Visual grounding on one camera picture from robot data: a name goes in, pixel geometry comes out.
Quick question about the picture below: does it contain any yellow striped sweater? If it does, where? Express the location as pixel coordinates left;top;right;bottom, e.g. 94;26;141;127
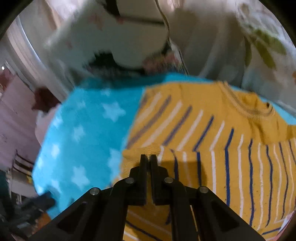
121;82;295;240

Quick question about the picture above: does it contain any white leaf print pillow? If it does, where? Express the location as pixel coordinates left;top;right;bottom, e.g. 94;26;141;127
236;1;295;113

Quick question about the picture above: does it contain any white cushion black figure print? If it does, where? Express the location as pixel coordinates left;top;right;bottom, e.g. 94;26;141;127
45;1;187;79

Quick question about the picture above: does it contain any blue cartoon star blanket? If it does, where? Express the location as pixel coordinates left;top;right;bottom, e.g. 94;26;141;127
33;74;295;211

